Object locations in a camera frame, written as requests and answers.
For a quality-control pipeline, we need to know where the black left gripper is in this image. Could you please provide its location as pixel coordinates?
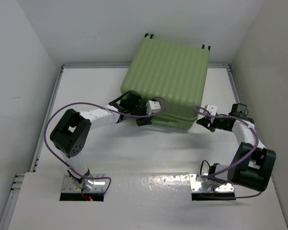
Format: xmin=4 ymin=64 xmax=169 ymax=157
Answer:
xmin=129 ymin=102 xmax=153 ymax=127

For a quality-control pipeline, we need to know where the green suitcase blue lining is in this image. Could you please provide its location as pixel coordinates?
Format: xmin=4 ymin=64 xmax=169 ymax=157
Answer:
xmin=120 ymin=34 xmax=211 ymax=130

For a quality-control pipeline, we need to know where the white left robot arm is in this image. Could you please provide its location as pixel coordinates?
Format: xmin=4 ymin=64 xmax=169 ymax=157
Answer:
xmin=49 ymin=91 xmax=161 ymax=187

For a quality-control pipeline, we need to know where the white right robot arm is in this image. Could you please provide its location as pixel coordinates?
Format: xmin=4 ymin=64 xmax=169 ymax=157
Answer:
xmin=194 ymin=103 xmax=276 ymax=192

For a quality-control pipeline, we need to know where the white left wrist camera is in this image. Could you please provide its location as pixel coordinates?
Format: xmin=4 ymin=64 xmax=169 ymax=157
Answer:
xmin=145 ymin=100 xmax=161 ymax=115

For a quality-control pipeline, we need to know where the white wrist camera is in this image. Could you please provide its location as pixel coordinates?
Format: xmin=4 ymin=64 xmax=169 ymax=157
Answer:
xmin=145 ymin=100 xmax=161 ymax=115
xmin=205 ymin=104 xmax=218 ymax=116

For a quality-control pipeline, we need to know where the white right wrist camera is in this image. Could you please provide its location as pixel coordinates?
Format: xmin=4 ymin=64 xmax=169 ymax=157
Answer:
xmin=205 ymin=104 xmax=218 ymax=116

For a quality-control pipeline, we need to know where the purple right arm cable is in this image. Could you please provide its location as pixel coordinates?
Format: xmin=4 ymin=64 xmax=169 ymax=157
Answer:
xmin=193 ymin=105 xmax=264 ymax=199

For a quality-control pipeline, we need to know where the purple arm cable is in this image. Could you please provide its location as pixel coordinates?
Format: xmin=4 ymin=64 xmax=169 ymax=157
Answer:
xmin=193 ymin=105 xmax=264 ymax=199
xmin=43 ymin=96 xmax=168 ymax=198

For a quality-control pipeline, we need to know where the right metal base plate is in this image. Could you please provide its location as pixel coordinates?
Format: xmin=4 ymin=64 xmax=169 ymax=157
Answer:
xmin=189 ymin=173 xmax=234 ymax=194

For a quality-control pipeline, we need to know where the metal base plate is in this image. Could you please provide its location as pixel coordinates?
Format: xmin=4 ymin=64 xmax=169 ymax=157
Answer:
xmin=61 ymin=173 xmax=106 ymax=194
xmin=189 ymin=173 xmax=234 ymax=194

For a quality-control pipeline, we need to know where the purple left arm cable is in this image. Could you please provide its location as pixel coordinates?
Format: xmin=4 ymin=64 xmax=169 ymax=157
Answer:
xmin=43 ymin=96 xmax=168 ymax=198

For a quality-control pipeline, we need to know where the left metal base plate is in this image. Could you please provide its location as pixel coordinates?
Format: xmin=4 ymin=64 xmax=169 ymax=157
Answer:
xmin=61 ymin=173 xmax=106 ymax=194

